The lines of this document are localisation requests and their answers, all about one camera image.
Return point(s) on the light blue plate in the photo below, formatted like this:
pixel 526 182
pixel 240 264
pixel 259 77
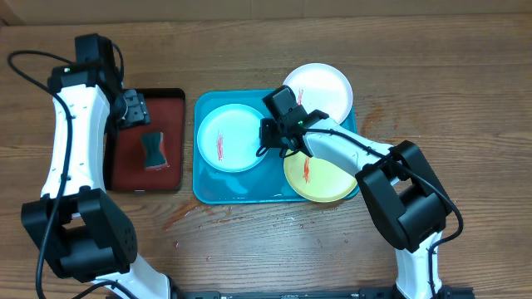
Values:
pixel 228 138

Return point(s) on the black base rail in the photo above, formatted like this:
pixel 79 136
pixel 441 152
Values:
pixel 362 293

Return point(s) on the white plate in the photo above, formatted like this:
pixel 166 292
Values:
pixel 318 86

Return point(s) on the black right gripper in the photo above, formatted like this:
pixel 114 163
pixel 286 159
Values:
pixel 268 129

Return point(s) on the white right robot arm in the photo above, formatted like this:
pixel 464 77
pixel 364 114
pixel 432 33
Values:
pixel 405 199

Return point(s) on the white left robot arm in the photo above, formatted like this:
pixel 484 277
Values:
pixel 79 231

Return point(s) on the yellow plate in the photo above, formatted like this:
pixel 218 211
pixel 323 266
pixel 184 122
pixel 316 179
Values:
pixel 318 180

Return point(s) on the cardboard backdrop wall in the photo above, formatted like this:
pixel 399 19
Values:
pixel 72 12

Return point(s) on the black tray with red liner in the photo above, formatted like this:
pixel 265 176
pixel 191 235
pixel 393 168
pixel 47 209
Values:
pixel 123 166

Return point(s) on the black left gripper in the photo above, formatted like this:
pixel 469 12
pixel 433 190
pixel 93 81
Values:
pixel 140 114

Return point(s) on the teal plastic tray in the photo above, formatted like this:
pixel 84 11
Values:
pixel 264 183

